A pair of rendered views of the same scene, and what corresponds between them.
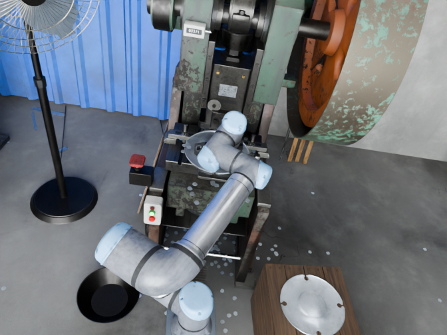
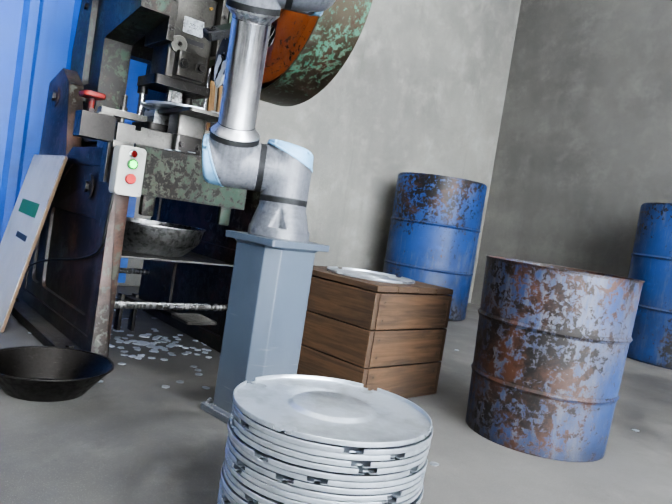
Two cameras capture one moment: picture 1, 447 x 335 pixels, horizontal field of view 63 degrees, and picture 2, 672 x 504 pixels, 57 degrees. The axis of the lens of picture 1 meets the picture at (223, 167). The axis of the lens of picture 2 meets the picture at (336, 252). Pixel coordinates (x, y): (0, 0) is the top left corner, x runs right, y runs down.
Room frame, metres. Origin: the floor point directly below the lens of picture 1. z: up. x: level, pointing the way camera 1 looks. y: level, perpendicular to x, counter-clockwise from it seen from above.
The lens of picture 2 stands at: (-0.71, 0.75, 0.52)
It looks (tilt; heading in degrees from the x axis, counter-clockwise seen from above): 3 degrees down; 325
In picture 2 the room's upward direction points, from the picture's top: 9 degrees clockwise
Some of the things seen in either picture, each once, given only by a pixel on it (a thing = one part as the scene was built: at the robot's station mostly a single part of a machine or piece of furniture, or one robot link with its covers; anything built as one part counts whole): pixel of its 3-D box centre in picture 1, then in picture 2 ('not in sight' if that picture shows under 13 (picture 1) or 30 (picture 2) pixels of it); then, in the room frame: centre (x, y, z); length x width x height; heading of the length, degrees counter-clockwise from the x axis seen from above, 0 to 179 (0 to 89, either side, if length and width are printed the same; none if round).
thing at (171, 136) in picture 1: (182, 133); (120, 110); (1.36, 0.22, 0.76); 0.17 x 0.06 x 0.10; 95
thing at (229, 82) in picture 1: (227, 91); (186, 37); (1.33, 0.05, 1.04); 0.17 x 0.15 x 0.30; 5
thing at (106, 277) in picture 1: (109, 296); (47, 375); (0.87, 0.43, 0.04); 0.30 x 0.30 x 0.07
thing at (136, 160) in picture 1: (137, 165); (90, 105); (1.12, 0.36, 0.72); 0.07 x 0.06 x 0.08; 5
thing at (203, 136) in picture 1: (217, 151); (186, 112); (1.25, 0.04, 0.78); 0.29 x 0.29 x 0.01
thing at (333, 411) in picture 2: not in sight; (332, 406); (0.00, 0.22, 0.25); 0.29 x 0.29 x 0.01
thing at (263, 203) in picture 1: (259, 173); (208, 217); (1.53, -0.20, 0.45); 0.92 x 0.12 x 0.90; 5
